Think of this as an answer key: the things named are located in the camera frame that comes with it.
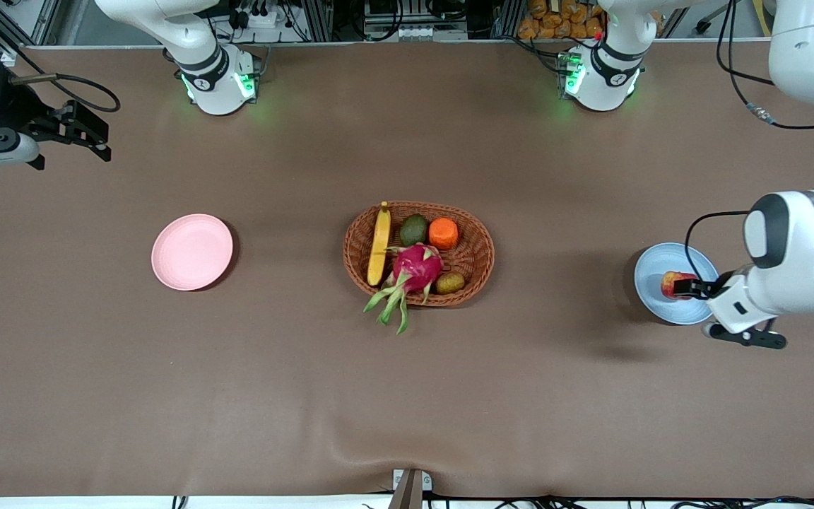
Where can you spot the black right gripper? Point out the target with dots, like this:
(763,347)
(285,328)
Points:
(17,106)

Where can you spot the red apple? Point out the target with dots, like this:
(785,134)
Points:
(668,284)

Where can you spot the yellow banana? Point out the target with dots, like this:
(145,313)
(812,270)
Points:
(379,244)

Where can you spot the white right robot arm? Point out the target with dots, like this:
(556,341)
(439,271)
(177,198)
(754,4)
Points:
(209,78)

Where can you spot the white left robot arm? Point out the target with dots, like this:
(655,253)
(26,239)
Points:
(803,42)

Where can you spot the light blue plate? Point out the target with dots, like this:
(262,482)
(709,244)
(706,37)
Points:
(651,297)

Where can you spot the pink plate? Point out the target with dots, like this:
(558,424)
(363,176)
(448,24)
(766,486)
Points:
(191,252)

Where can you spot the white power strip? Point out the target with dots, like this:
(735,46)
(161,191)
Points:
(266,21)

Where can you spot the brown kiwi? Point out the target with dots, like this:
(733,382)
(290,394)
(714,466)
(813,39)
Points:
(451,282)

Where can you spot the orange fruit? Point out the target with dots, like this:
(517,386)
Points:
(444,233)

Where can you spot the brown table cloth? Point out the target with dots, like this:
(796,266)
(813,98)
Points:
(167,396)

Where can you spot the pink dragon fruit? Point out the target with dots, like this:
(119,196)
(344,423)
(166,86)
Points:
(417,267)

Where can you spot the green avocado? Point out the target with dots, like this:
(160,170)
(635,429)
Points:
(414,230)

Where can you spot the brown wicker basket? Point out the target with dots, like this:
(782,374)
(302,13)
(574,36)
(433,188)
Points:
(359,247)

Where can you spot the bag of orange round items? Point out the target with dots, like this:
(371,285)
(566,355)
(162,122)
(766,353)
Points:
(545,25)

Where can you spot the aluminium frame rail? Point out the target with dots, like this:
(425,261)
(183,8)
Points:
(25,21)

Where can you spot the aluminium frame post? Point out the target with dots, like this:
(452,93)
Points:
(506,18)
(316,20)

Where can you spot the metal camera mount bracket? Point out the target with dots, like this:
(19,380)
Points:
(410,491)

